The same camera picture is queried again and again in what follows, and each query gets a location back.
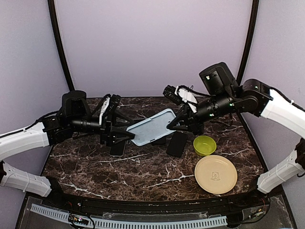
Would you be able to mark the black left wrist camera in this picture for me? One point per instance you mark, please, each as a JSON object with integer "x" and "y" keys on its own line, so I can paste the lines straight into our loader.
{"x": 108, "y": 106}

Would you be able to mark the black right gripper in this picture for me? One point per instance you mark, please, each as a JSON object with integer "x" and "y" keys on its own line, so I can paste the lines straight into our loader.
{"x": 193, "y": 125}

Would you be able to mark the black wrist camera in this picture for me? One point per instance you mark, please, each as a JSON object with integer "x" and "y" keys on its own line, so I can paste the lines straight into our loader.
{"x": 181, "y": 95}
{"x": 108, "y": 106}

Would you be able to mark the light blue phone case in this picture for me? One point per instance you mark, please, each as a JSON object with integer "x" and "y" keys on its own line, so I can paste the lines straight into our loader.
{"x": 152, "y": 128}

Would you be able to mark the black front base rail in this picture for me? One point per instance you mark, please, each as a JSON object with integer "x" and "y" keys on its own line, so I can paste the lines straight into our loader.
{"x": 183, "y": 196}

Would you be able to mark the white cable duct strip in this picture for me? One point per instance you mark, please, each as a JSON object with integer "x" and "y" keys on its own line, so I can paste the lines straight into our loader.
{"x": 126, "y": 221}

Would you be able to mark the green plastic bowl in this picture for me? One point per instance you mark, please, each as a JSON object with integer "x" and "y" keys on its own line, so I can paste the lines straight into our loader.
{"x": 204, "y": 145}

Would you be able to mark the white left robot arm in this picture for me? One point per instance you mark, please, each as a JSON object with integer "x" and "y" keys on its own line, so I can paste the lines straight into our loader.
{"x": 74, "y": 116}

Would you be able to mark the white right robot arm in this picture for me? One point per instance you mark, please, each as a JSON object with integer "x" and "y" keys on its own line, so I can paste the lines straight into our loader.
{"x": 226, "y": 96}

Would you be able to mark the beige round plate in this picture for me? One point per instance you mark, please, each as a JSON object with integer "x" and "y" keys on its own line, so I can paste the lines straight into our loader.
{"x": 215, "y": 174}

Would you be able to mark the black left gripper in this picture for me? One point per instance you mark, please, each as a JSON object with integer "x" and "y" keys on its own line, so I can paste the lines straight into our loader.
{"x": 107, "y": 132}

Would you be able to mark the silver edged phone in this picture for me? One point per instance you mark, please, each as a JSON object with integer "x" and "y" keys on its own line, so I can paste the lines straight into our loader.
{"x": 117, "y": 150}

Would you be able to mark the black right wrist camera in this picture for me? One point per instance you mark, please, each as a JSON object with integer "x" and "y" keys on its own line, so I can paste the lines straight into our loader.
{"x": 181, "y": 95}

